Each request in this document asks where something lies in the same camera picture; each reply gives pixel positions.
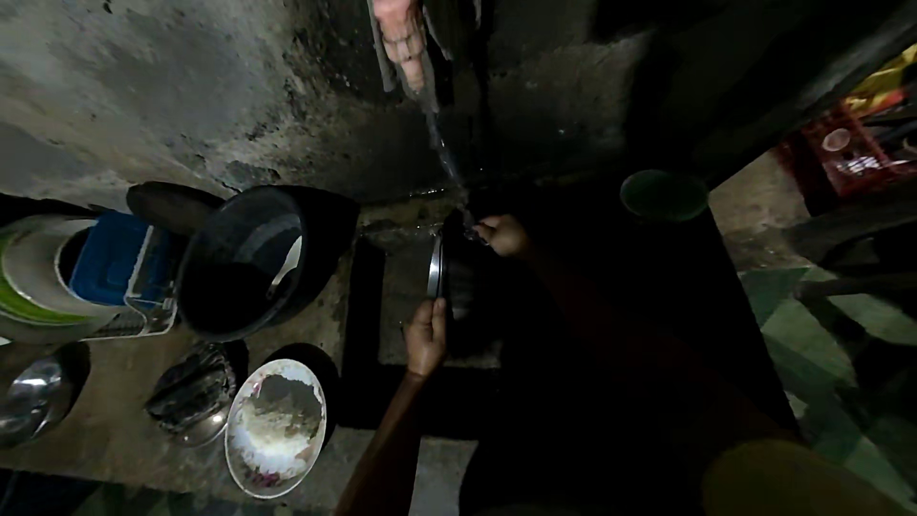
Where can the person's left hand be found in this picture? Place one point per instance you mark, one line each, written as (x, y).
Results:
(424, 350)

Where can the tap with pinkish wrapping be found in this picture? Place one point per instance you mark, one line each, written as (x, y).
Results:
(402, 39)

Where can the yellow plastic bag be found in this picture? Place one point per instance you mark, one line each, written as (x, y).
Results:
(892, 75)

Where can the person's left fingers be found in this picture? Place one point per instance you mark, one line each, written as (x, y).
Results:
(421, 317)

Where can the green-rimmed white plate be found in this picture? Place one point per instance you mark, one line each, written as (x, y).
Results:
(28, 269)

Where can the shiny steel plate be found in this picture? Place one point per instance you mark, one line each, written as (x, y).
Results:
(435, 266)

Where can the dark scrubber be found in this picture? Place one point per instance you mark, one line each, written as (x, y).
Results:
(471, 223)

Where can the person's right fingers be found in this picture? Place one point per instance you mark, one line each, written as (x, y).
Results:
(487, 228)

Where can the shiny steel bowl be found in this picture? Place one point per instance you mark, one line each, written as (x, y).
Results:
(32, 401)

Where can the concrete sink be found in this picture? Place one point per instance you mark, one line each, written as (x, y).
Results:
(412, 333)

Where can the person's left forearm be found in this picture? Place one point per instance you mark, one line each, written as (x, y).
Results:
(390, 444)

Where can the white spatula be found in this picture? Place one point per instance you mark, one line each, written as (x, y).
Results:
(289, 264)

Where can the dark round lid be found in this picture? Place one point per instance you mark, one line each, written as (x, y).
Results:
(168, 204)

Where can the large black basin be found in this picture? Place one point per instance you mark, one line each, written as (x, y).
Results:
(222, 304)

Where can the person's right hand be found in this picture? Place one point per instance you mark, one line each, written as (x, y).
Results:
(509, 236)

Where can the green round bowl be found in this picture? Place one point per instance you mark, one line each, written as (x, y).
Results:
(664, 196)

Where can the red plastic crate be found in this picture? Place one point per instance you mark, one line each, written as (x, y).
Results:
(838, 161)

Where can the blue plastic container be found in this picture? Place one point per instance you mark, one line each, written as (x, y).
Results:
(111, 258)

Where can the person's right forearm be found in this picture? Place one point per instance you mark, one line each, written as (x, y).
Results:
(573, 287)

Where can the person's left thumb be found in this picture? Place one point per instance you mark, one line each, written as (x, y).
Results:
(439, 322)

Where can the white floral oval plate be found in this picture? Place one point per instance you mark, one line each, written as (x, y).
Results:
(276, 437)

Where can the small steel dish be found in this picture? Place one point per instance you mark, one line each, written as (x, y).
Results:
(206, 431)

